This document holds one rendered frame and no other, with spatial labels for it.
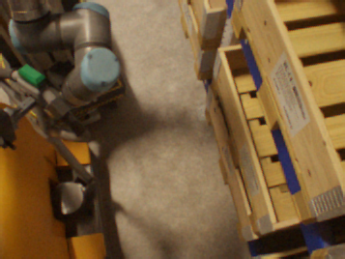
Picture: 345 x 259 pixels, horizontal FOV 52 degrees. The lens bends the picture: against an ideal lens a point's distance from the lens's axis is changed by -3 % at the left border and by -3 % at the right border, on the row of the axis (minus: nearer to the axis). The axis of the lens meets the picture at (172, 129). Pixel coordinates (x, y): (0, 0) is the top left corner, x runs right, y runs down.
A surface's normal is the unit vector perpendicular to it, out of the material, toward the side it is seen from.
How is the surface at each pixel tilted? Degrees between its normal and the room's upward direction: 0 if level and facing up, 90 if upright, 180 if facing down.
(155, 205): 0
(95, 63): 36
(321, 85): 0
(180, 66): 0
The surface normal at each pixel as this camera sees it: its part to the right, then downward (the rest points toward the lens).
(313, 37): 0.01, -0.35
